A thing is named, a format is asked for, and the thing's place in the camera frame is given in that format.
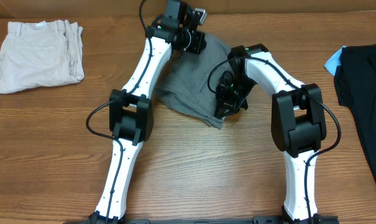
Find black garment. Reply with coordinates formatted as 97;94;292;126
334;44;376;183

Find light blue cloth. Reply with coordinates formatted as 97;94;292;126
324;45;346;76

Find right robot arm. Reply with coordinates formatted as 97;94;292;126
213;44;326;223

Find grey shorts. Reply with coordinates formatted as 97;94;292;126
155;34;231;129

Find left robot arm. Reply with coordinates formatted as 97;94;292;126
87;1;207;224

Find folded white shorts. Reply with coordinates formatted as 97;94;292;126
0;20;85;95

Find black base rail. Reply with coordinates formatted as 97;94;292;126
121;216;285;224

